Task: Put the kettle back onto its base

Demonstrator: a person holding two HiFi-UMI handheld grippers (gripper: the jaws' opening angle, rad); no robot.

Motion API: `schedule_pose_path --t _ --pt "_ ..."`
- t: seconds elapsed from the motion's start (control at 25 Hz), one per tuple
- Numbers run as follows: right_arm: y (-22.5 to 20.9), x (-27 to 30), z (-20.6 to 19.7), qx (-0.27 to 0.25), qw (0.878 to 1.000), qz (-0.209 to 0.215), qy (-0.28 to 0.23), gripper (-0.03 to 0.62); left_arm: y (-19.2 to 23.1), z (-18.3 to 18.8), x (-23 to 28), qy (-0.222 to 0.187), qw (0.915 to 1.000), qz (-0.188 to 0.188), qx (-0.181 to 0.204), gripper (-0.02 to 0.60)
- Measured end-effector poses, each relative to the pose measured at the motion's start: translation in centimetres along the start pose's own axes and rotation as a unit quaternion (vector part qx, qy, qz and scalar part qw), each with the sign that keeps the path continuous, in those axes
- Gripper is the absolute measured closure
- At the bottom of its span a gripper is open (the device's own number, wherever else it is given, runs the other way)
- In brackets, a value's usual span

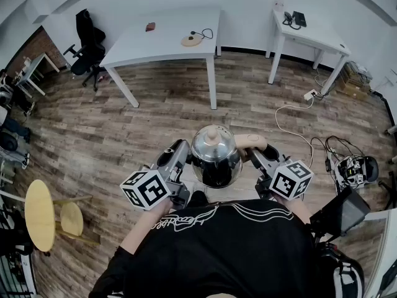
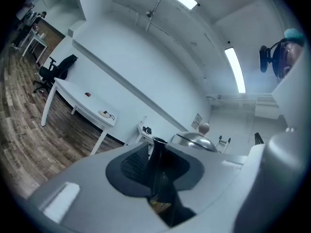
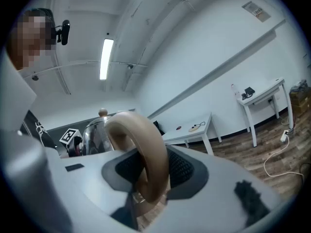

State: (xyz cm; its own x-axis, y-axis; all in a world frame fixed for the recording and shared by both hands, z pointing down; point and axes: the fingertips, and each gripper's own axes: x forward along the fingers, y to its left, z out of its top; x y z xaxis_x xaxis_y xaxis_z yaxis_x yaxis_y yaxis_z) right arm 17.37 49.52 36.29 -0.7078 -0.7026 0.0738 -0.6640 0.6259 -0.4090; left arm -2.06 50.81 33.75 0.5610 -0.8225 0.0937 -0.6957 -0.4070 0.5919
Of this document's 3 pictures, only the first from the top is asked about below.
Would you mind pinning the small grey side table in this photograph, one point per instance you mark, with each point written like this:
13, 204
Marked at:
32, 70

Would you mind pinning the person's left forearm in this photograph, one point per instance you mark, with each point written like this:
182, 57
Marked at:
145, 225

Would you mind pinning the black office chair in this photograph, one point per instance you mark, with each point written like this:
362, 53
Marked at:
88, 46

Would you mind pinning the white power strip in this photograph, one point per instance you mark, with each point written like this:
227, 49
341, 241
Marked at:
310, 94

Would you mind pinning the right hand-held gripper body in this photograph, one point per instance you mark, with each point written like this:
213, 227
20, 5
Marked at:
290, 180

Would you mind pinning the beige round disc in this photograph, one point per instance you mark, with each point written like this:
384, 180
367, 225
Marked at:
190, 41

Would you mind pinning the clear plastic container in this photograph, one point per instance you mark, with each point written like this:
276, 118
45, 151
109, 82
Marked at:
279, 0

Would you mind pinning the large white table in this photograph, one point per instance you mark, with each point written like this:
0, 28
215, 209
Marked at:
164, 39

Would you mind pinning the narrow white table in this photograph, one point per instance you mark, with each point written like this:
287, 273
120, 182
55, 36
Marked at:
307, 37

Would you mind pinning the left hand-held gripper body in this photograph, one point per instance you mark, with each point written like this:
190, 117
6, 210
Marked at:
145, 188

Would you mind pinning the brown leather pouch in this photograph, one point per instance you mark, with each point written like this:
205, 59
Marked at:
150, 26

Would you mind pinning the black box device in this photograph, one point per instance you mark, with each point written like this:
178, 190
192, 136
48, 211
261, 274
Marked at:
344, 210

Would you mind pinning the black desk telephone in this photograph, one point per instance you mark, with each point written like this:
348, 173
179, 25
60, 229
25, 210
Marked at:
298, 19

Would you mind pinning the black and grey backpack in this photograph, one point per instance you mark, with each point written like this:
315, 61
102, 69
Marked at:
344, 275

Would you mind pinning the person's black printed shirt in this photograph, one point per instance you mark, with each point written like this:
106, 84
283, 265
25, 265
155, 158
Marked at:
217, 253

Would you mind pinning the person's right forearm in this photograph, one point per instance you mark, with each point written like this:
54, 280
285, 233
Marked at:
294, 208

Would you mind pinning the round wooden stool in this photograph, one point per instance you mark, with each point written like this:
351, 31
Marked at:
38, 213

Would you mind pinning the stack of cardboard boxes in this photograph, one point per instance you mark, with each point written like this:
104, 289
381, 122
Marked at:
353, 82

